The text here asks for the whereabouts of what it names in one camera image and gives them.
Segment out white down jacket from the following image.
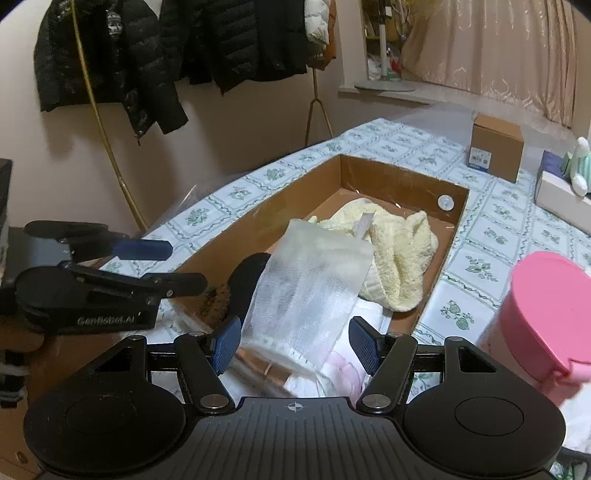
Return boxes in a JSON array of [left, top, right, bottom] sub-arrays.
[[304, 0, 332, 45]]

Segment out white floral tissue packet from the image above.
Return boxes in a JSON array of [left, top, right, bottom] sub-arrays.
[[283, 300, 394, 400]]

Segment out brown furry item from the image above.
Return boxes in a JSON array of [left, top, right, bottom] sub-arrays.
[[202, 283, 242, 325]]

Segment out black down jacket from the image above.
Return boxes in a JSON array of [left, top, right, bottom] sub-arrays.
[[159, 0, 310, 96], [34, 0, 189, 140]]

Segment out white rabbit plush toy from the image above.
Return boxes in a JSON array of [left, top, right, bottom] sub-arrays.
[[560, 137, 591, 197]]

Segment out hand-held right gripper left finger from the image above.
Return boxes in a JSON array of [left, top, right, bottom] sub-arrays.
[[95, 316, 243, 414]]

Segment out white and blue flat box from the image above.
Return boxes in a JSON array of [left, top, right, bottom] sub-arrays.
[[534, 150, 591, 214]]

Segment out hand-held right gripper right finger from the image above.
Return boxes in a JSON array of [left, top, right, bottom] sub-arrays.
[[348, 316, 492, 414]]

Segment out standing electric fan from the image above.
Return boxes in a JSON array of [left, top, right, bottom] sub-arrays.
[[354, 0, 417, 94]]

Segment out orange jacket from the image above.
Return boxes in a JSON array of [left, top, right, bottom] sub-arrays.
[[307, 0, 339, 71]]

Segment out small closed cardboard box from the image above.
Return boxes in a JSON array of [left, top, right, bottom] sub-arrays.
[[467, 113, 526, 184]]

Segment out pale yellow towel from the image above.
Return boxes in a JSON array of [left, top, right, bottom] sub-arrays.
[[308, 198, 440, 312]]

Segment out beige curtain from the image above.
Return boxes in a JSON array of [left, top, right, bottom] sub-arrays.
[[401, 0, 579, 128]]

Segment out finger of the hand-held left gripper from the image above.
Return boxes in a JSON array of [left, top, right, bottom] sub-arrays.
[[24, 220, 174, 261], [61, 262, 209, 301]]

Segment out black puffer jackets on rack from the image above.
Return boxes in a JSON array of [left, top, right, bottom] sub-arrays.
[[68, 0, 335, 232]]

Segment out white mesh bag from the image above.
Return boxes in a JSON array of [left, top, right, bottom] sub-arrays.
[[237, 218, 374, 376]]

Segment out pink lidded cup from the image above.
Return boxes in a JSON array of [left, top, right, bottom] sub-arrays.
[[475, 251, 591, 408]]

